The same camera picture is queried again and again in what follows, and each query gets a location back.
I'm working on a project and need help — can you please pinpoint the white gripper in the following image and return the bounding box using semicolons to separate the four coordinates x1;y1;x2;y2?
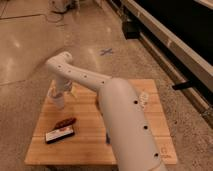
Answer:
48;80;72;99

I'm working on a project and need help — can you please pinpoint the white ceramic cup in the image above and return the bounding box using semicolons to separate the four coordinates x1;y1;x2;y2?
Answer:
49;96;64;109

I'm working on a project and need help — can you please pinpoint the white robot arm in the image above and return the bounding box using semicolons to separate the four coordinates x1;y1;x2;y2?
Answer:
46;52;168;171

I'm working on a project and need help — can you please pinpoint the black white board eraser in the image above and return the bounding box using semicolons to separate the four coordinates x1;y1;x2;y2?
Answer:
45;127;75;144

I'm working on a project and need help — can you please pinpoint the wooden table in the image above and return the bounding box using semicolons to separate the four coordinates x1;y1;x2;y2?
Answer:
25;79;177;166

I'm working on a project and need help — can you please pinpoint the blue sponge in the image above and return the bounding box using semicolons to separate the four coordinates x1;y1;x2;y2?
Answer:
106;133;110;144

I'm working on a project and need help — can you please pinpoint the white tube bottle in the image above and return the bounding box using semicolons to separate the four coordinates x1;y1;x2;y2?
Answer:
139;92;149;108

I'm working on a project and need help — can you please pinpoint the black box on floor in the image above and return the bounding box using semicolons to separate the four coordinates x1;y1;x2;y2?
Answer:
122;22;140;39

